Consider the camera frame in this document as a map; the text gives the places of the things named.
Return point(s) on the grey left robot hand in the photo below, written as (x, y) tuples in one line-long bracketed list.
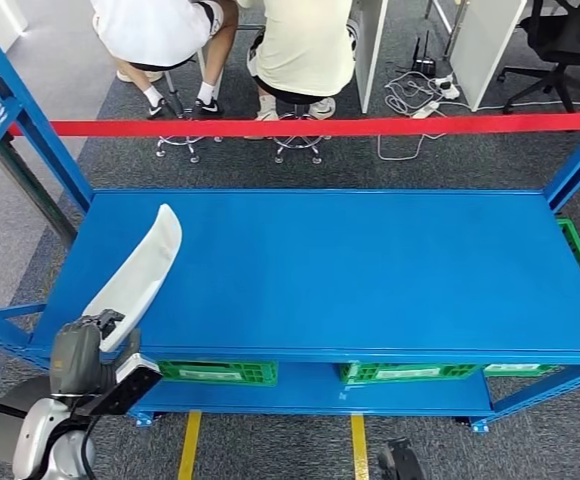
[(75, 361)]

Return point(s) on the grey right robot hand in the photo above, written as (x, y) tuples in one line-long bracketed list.
[(389, 467)]

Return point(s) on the white curved plastic part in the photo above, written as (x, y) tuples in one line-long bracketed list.
[(140, 278)]

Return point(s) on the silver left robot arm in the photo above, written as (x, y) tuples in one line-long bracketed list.
[(45, 437)]

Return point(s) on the blue metal shelf rack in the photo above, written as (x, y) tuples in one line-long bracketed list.
[(345, 278)]

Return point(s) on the green plastic crate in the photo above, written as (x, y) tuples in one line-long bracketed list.
[(250, 374), (360, 374), (577, 255)]

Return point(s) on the black stanchion with round base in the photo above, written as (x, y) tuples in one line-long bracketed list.
[(0, 437)]

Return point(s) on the black stool with chrome base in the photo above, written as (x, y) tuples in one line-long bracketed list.
[(290, 99), (160, 66)]

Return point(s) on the person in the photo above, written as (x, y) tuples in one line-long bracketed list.
[(155, 26), (305, 46)]

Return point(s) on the red barrier belt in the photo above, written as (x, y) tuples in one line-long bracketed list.
[(320, 126)]

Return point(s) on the white power strip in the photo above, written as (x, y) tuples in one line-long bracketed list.
[(426, 110)]

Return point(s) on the black router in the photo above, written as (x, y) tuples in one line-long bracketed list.
[(423, 66)]

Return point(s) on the white desk panel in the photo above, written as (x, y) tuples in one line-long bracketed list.
[(485, 46), (370, 53)]

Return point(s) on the grey metal desk leg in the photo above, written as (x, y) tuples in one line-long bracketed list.
[(455, 33)]

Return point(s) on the black office chair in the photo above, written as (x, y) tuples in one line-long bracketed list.
[(570, 33)]

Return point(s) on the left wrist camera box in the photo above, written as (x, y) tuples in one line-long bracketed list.
[(125, 391)]

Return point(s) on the grey stanchion post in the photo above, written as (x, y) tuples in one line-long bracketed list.
[(35, 192)]

